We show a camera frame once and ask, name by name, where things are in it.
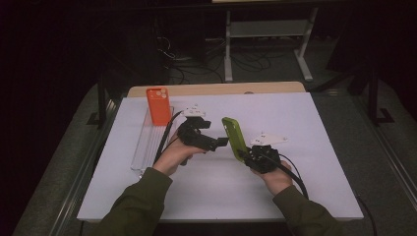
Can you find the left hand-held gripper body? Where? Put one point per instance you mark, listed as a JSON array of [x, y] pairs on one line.
[[191, 136]]

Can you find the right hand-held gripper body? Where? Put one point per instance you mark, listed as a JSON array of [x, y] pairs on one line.
[[265, 159]]

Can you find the green clown phone case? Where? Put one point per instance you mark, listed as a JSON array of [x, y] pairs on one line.
[[236, 137]]

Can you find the orange phone case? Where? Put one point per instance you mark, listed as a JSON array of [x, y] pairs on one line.
[[159, 108]]

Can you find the clear plastic rack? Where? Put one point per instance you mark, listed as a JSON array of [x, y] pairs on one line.
[[147, 147]]

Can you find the person's right hand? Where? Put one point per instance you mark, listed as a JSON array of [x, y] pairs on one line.
[[278, 180]]

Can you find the person's left hand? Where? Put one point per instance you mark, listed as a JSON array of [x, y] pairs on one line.
[[173, 157]]

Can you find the wooden table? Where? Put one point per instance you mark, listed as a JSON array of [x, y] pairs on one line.
[[213, 89]]

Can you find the black floor stand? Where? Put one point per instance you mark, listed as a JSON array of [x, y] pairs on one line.
[[101, 98], [373, 98]]

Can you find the white metal stand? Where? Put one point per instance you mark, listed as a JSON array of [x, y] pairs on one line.
[[267, 29]]

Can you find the metal rail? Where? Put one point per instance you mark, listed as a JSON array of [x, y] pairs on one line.
[[393, 170], [82, 183]]

